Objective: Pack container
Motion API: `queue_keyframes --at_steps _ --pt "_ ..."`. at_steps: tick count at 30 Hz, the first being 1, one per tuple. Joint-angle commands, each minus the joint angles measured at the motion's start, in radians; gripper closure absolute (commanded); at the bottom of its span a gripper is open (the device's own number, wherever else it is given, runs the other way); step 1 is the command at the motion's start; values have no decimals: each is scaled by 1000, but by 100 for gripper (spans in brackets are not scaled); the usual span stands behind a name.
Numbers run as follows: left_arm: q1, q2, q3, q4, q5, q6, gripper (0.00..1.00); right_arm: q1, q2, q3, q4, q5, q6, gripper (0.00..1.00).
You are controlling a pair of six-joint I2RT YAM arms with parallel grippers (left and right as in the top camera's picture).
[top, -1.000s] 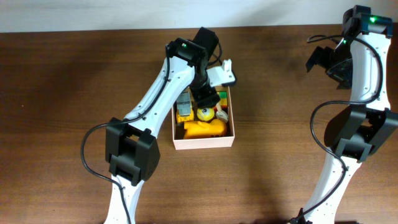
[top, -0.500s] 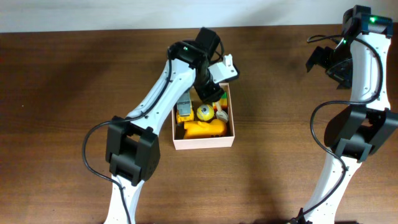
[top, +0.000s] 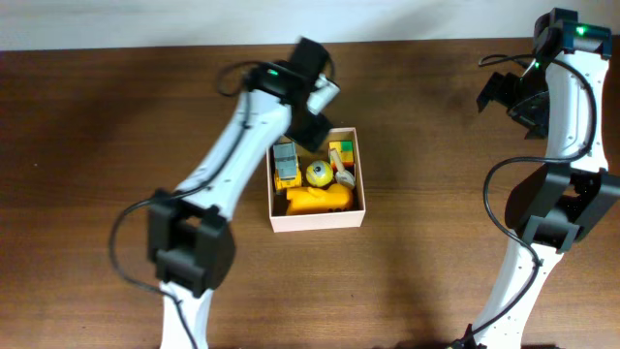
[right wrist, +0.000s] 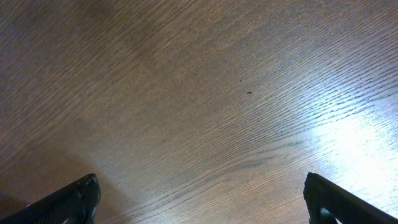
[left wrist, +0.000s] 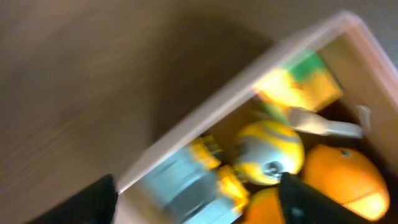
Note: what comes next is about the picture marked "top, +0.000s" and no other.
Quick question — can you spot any colourful puzzle cube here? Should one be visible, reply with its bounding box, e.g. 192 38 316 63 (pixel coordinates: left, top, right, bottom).
328 141 355 168

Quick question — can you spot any yellow ball with eyes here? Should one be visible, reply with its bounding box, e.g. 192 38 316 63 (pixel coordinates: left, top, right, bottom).
306 160 334 188

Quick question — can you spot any yellow grey toy truck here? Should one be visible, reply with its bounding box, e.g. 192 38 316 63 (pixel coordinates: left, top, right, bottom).
272 143 302 193

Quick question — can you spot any white rattle drum toy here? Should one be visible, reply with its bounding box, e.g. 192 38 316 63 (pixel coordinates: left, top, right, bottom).
329 148 356 190

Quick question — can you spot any orange toy dinosaur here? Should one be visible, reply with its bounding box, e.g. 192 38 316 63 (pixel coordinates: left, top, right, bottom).
286 183 354 215

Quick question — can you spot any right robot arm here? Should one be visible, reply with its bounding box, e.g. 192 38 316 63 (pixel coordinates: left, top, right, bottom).
452 8 619 348

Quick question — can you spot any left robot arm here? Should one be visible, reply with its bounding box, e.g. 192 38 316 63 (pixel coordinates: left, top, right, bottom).
146 38 339 348

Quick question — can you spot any pink cardboard box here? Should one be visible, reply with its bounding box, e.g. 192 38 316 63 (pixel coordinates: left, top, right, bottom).
266 127 366 233

